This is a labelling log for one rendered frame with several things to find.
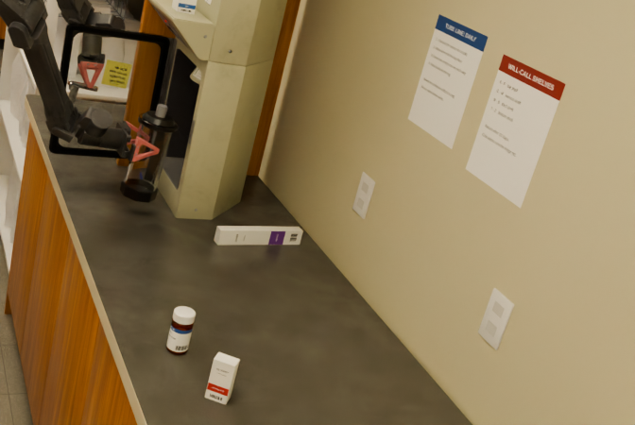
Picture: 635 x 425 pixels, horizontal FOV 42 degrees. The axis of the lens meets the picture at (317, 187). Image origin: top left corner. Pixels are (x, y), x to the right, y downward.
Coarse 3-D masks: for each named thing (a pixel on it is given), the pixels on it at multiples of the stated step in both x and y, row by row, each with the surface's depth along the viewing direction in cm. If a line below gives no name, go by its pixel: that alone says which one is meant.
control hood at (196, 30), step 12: (156, 0) 231; (168, 0) 236; (168, 12) 220; (180, 12) 223; (180, 24) 216; (192, 24) 217; (204, 24) 218; (180, 36) 224; (192, 36) 218; (204, 36) 219; (192, 48) 220; (204, 48) 221
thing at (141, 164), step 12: (144, 120) 222; (144, 132) 224; (156, 132) 223; (168, 132) 224; (156, 144) 224; (168, 144) 228; (156, 156) 226; (132, 168) 227; (144, 168) 226; (156, 168) 228; (132, 180) 228; (144, 180) 227; (156, 180) 230
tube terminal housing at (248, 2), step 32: (224, 0) 218; (256, 0) 221; (224, 32) 221; (256, 32) 227; (224, 64) 225; (256, 64) 235; (224, 96) 229; (256, 96) 244; (224, 128) 233; (256, 128) 253; (192, 160) 233; (224, 160) 237; (192, 192) 238; (224, 192) 246
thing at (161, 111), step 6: (162, 108) 224; (144, 114) 225; (150, 114) 224; (156, 114) 225; (162, 114) 225; (150, 120) 222; (156, 120) 222; (162, 120) 223; (168, 120) 225; (162, 126) 223; (168, 126) 224; (174, 126) 226
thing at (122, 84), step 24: (72, 48) 237; (96, 48) 240; (120, 48) 243; (144, 48) 246; (72, 72) 240; (96, 72) 243; (120, 72) 246; (144, 72) 249; (96, 96) 246; (120, 96) 249; (144, 96) 252; (120, 120) 252; (72, 144) 249
